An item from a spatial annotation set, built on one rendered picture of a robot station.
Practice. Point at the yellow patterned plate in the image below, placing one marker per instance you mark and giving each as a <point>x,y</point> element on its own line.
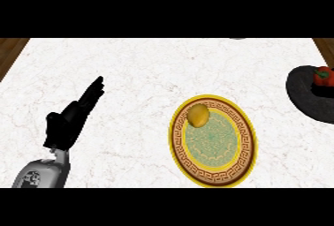
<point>211,141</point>

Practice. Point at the dark grey pan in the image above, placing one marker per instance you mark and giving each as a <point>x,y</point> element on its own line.
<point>309,100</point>

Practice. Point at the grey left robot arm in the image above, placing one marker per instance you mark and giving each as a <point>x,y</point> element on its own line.
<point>44,173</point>

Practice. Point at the red bell pepper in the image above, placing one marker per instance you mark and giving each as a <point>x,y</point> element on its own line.
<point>324,77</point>

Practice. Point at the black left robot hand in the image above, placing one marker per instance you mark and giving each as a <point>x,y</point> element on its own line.
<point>69,120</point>

